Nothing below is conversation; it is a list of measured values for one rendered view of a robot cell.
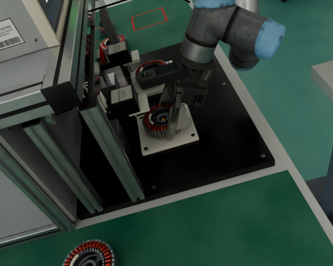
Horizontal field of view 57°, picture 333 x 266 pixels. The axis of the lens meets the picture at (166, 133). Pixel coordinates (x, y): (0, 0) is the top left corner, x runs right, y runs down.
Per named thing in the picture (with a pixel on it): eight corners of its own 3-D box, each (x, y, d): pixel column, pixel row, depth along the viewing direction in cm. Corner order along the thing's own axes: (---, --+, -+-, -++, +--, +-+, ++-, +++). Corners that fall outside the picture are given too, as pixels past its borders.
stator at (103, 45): (132, 40, 129) (130, 32, 127) (121, 56, 123) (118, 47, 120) (110, 41, 134) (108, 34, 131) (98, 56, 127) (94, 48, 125)
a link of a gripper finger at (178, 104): (178, 123, 72) (184, 86, 71) (173, 123, 72) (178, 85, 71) (173, 121, 77) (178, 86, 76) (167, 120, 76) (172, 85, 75)
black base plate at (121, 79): (204, 40, 116) (203, 35, 115) (275, 165, 70) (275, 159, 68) (87, 76, 118) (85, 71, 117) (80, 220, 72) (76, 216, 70)
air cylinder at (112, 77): (119, 85, 104) (114, 71, 101) (120, 97, 99) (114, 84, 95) (105, 89, 105) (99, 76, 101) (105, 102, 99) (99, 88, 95)
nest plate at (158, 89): (172, 63, 106) (171, 59, 105) (181, 86, 95) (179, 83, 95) (131, 75, 107) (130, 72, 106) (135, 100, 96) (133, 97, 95)
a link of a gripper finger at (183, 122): (191, 143, 76) (196, 106, 74) (168, 141, 74) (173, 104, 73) (186, 141, 79) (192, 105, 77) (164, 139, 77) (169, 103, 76)
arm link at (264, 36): (279, 39, 69) (234, 21, 70) (293, 19, 58) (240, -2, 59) (264, 71, 69) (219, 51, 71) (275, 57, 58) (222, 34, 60)
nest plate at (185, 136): (186, 104, 89) (186, 101, 88) (199, 140, 78) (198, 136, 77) (137, 119, 89) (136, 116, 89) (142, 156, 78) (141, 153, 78)
